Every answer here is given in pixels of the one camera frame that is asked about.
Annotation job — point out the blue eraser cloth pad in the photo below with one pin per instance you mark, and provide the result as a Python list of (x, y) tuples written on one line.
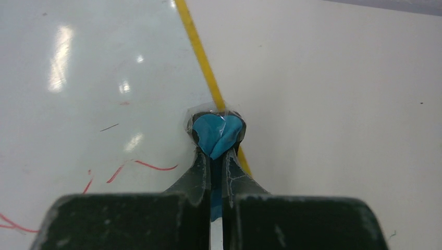
[(215, 134)]

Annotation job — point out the yellow framed whiteboard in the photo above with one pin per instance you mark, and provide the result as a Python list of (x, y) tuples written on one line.
[(95, 97)]

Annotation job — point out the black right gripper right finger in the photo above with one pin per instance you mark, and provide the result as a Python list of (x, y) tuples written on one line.
[(256, 219)]

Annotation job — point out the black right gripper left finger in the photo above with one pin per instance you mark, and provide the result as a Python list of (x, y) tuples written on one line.
[(177, 218)]

